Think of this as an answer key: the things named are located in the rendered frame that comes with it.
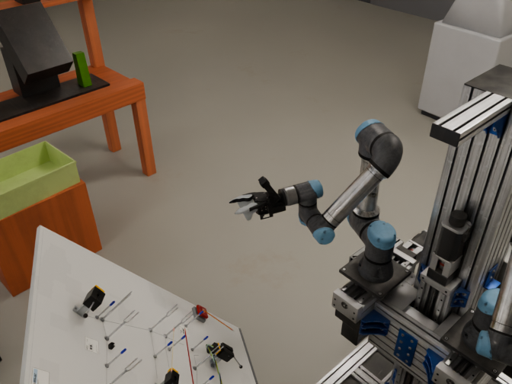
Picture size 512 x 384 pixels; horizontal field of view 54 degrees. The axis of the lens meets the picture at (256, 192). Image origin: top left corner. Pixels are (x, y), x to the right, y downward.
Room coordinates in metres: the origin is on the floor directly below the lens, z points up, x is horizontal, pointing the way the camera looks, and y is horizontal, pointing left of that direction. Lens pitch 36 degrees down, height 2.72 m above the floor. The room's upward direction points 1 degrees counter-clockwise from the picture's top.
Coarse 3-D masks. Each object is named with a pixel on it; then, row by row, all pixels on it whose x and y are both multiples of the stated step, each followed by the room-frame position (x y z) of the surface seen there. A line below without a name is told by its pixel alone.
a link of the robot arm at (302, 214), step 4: (300, 204) 1.58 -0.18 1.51; (316, 204) 1.58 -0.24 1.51; (300, 208) 1.58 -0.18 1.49; (304, 208) 1.57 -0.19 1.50; (308, 208) 1.56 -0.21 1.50; (312, 208) 1.57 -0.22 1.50; (316, 208) 1.58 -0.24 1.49; (300, 212) 1.58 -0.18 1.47; (304, 212) 1.56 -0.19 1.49; (308, 212) 1.55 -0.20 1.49; (312, 212) 1.54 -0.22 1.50; (316, 212) 1.54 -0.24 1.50; (300, 216) 1.58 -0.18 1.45; (304, 216) 1.55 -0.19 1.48; (308, 216) 1.53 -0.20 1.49; (300, 220) 1.58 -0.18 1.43; (304, 220) 1.54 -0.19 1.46; (304, 224) 1.57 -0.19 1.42
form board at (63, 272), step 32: (64, 256) 1.24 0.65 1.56; (96, 256) 1.35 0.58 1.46; (32, 288) 1.03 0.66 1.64; (64, 288) 1.10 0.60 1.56; (128, 288) 1.29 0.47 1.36; (160, 288) 1.40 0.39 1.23; (32, 320) 0.91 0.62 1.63; (64, 320) 0.97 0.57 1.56; (96, 320) 1.05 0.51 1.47; (128, 320) 1.13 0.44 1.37; (32, 352) 0.81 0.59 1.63; (64, 352) 0.87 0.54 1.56; (128, 352) 0.99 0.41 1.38; (192, 352) 1.16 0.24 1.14
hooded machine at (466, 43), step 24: (456, 0) 5.15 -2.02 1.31; (480, 0) 4.95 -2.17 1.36; (504, 0) 4.82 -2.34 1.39; (456, 24) 5.10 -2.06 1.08; (480, 24) 4.90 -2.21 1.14; (504, 24) 4.79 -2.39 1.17; (432, 48) 5.22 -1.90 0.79; (456, 48) 5.01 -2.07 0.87; (480, 48) 4.81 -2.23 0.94; (504, 48) 4.74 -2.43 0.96; (432, 72) 5.18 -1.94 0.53; (456, 72) 4.96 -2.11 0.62; (480, 72) 4.76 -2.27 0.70; (432, 96) 5.13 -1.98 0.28; (456, 96) 4.91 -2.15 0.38
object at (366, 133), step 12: (372, 120) 1.72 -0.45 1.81; (360, 132) 1.69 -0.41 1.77; (372, 132) 1.65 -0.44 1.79; (384, 132) 1.63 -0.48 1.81; (360, 144) 1.67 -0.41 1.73; (372, 144) 1.60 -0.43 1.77; (360, 156) 1.66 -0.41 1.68; (360, 168) 1.69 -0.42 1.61; (372, 192) 1.65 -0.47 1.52; (360, 204) 1.66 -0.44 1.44; (372, 204) 1.65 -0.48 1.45; (348, 216) 1.71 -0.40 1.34; (360, 216) 1.64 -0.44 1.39; (372, 216) 1.63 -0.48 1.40; (360, 228) 1.62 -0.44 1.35
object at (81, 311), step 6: (96, 288) 1.08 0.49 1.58; (90, 294) 1.05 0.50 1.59; (96, 294) 1.05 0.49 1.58; (102, 294) 1.07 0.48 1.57; (84, 300) 1.04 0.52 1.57; (90, 300) 1.03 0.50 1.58; (96, 300) 1.03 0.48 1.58; (102, 300) 1.04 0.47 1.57; (84, 306) 1.04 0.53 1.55; (90, 306) 1.01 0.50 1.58; (96, 306) 1.02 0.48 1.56; (78, 312) 1.03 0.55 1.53; (84, 312) 1.03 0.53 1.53
